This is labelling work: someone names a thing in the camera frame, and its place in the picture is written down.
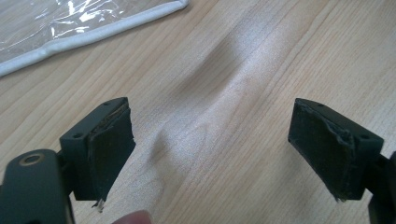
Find clear plastic bag white edge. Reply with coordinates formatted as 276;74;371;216
0;0;191;78

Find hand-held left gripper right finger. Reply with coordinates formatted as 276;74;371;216
288;98;385;203

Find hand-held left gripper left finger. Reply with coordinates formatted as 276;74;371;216
59;96;136;213

